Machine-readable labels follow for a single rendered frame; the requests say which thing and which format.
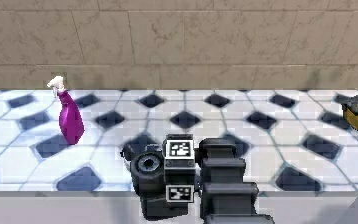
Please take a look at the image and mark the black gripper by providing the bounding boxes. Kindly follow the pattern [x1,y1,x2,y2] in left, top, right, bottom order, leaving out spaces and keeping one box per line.
[120,143,190,221]

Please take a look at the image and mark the purple spray bottle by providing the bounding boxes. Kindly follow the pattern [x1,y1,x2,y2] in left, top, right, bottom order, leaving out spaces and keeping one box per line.
[46,75,86,146]

